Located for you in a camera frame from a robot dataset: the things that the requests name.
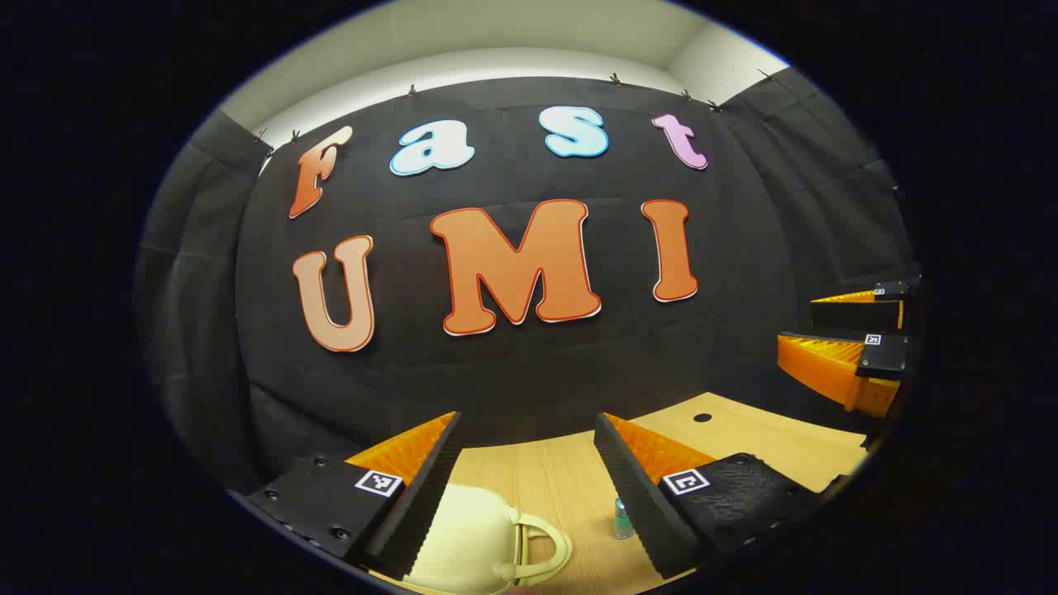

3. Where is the pale yellow suitcase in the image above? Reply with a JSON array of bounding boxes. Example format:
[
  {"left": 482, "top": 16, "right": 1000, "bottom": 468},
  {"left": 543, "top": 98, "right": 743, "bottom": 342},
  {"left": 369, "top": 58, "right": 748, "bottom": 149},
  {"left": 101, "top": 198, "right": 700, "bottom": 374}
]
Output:
[{"left": 403, "top": 483, "right": 574, "bottom": 595}]

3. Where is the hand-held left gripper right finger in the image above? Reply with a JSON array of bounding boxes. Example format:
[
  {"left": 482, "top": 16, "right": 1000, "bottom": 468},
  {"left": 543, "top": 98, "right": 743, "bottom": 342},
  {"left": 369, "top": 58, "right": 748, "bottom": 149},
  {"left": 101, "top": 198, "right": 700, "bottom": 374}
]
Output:
[{"left": 593, "top": 412, "right": 844, "bottom": 579}]

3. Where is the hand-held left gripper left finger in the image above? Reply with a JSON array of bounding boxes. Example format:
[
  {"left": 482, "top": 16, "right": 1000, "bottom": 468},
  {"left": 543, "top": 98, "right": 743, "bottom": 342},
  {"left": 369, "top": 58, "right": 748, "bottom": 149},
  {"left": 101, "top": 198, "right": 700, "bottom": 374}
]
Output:
[{"left": 248, "top": 411, "right": 464, "bottom": 580}]

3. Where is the black backdrop cloth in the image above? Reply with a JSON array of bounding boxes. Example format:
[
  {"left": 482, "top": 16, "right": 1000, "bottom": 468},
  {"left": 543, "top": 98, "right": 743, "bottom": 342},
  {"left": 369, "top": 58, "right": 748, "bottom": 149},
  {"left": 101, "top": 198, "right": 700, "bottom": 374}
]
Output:
[{"left": 136, "top": 66, "right": 922, "bottom": 497}]

